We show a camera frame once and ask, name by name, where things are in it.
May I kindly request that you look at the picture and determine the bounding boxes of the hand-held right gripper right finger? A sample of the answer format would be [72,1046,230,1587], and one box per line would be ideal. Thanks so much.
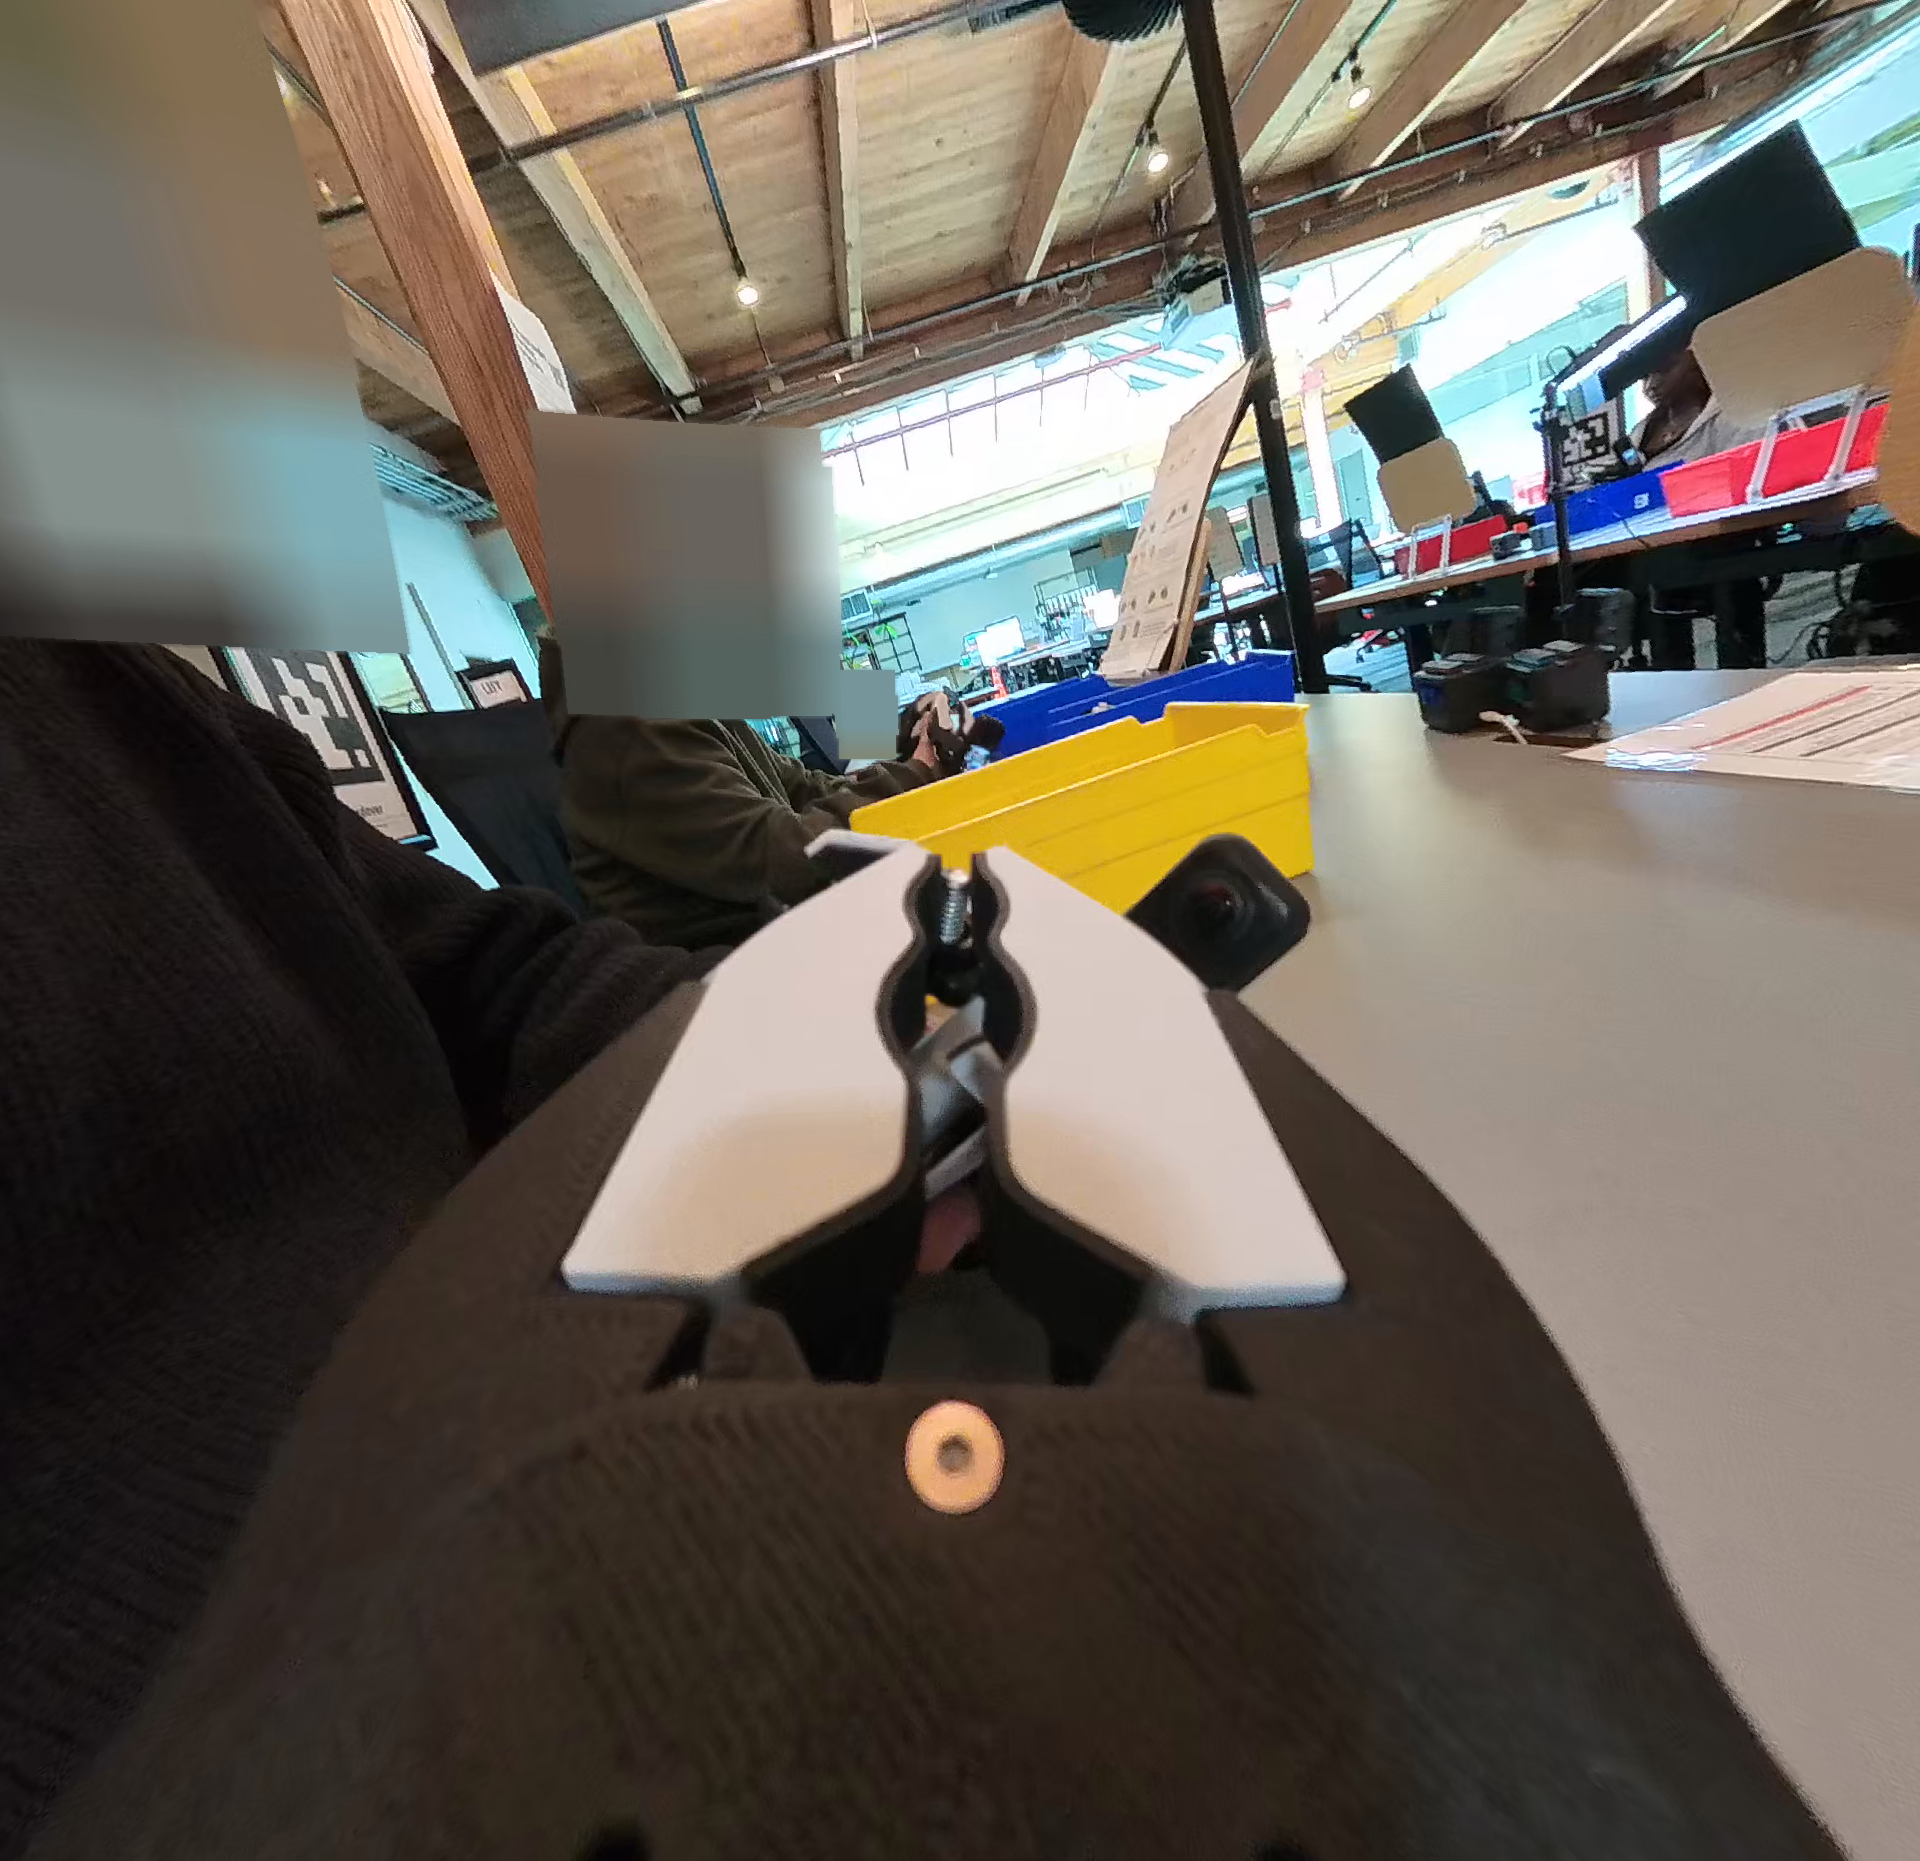
[971,845,1350,1321]

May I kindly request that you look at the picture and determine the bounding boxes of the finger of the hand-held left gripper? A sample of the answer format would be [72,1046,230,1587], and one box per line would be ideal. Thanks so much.
[917,991,1004,1203]
[805,829,925,906]

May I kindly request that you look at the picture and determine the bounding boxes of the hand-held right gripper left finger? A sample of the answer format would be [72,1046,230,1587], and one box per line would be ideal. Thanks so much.
[563,841,935,1300]

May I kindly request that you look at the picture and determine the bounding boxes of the black knob screw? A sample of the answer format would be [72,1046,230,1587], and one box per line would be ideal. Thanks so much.
[919,862,1003,1012]

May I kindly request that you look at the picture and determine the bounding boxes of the person's left forearm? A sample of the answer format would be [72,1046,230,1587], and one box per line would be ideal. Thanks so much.
[390,857,741,1161]

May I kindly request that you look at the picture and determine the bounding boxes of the yellow plastic bin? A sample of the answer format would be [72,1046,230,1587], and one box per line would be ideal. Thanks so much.
[848,701,1316,921]

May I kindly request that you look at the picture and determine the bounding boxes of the black battery charger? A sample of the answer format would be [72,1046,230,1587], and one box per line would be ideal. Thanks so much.
[1414,654,1508,735]
[1501,637,1618,732]

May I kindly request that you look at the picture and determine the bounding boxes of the black office chair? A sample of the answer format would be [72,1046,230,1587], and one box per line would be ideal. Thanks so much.
[379,697,591,914]

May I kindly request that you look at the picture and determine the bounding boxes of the cardboard instruction board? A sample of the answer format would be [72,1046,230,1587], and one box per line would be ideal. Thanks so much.
[1099,355,1277,681]

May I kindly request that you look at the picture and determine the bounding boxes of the long wooden desk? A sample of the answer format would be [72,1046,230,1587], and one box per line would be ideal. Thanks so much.
[1311,473,1920,681]

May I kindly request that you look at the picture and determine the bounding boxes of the tan rounded board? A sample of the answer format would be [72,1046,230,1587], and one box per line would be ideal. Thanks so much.
[1376,436,1483,531]
[1688,249,1919,427]

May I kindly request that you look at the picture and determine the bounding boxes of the marker tag stand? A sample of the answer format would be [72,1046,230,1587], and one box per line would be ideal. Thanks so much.
[1544,402,1640,651]

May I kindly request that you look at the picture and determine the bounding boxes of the black vertical pole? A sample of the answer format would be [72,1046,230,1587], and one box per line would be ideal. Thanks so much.
[1170,0,1331,697]

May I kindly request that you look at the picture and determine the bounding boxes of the black panel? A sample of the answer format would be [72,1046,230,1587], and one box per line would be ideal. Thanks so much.
[1633,122,1864,321]
[1342,366,1445,463]

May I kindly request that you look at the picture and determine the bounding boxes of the small blue plastic bin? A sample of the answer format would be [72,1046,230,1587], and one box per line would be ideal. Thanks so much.
[1526,467,1671,531]

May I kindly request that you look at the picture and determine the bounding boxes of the printed paper sheet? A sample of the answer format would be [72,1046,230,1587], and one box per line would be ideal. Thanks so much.
[1559,667,1920,793]

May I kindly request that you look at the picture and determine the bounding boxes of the white ceiling device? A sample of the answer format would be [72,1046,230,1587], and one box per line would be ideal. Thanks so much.
[1168,253,1282,321]

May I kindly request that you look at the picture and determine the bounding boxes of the wooden support post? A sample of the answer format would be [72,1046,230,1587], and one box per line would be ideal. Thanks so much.
[248,0,559,616]

